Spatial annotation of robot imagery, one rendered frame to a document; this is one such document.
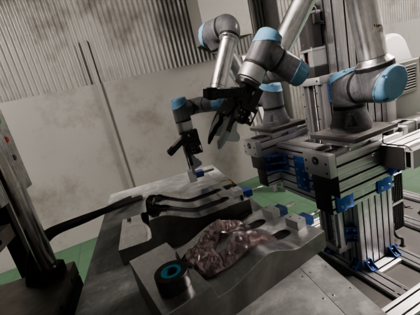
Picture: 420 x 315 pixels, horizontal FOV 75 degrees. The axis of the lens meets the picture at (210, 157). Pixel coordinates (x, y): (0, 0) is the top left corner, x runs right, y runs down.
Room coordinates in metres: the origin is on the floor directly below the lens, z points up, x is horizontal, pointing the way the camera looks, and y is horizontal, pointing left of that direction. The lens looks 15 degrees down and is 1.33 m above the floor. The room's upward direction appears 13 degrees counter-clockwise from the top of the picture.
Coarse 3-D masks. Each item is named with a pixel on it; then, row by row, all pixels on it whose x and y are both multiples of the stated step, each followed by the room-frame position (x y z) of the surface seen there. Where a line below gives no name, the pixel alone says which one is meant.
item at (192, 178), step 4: (212, 168) 1.29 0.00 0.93; (188, 172) 1.24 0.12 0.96; (196, 172) 1.25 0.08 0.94; (200, 172) 1.25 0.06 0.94; (204, 172) 1.28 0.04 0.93; (188, 176) 1.26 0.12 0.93; (192, 176) 1.24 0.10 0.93; (196, 176) 1.25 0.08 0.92; (200, 176) 1.25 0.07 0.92; (192, 180) 1.24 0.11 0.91; (196, 180) 1.25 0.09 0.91
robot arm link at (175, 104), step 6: (174, 102) 1.24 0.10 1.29; (180, 102) 1.24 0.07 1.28; (186, 102) 1.26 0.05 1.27; (174, 108) 1.24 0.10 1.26; (180, 108) 1.24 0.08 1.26; (186, 108) 1.25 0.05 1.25; (192, 108) 1.27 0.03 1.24; (174, 114) 1.25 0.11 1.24; (180, 114) 1.24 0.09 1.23; (186, 114) 1.24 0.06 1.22; (180, 120) 1.24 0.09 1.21; (186, 120) 1.24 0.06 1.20
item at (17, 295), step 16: (0, 288) 0.91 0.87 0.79; (16, 288) 0.88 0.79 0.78; (32, 288) 0.86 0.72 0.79; (48, 288) 0.84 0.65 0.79; (64, 288) 0.83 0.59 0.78; (0, 304) 0.81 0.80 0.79; (16, 304) 0.79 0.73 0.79; (32, 304) 0.77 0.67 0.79; (48, 304) 0.75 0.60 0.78; (64, 304) 0.78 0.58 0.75
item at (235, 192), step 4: (232, 188) 1.02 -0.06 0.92; (236, 188) 1.01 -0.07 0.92; (240, 188) 1.00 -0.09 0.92; (244, 188) 1.02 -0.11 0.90; (248, 188) 1.01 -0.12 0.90; (252, 188) 1.02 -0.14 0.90; (256, 188) 1.02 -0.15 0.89; (260, 188) 1.02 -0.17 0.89; (232, 192) 0.99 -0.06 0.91; (236, 192) 0.98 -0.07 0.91; (240, 192) 0.98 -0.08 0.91; (244, 192) 0.99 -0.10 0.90; (248, 192) 0.99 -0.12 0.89; (232, 196) 1.01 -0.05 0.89; (236, 196) 0.98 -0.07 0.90; (248, 196) 0.99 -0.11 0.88
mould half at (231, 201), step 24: (168, 192) 1.14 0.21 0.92; (192, 192) 1.16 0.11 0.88; (216, 192) 1.08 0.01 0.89; (168, 216) 0.88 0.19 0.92; (192, 216) 0.91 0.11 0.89; (216, 216) 0.92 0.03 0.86; (240, 216) 0.93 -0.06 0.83; (120, 240) 0.92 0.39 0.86; (144, 240) 0.87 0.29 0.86; (168, 240) 0.88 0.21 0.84
